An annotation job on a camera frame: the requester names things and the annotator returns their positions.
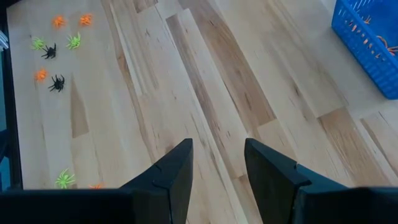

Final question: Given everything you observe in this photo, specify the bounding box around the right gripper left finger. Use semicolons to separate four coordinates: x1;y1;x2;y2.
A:
119;138;193;224

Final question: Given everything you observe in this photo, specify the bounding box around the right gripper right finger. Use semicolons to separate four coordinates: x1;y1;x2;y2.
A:
244;138;348;224

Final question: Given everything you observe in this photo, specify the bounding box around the black plastic spider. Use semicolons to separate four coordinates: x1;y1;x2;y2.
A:
40;42;58;60
48;73;66;93

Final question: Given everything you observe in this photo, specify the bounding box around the green plastic spider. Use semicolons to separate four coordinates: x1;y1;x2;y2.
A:
54;168;76;190
65;31;82;50
30;36;47;51

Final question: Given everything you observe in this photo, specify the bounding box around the blue plastic mesh basket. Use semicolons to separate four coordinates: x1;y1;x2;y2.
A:
331;0;398;100

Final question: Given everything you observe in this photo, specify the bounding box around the silver edge bracket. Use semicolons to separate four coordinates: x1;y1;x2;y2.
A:
0;29;9;52

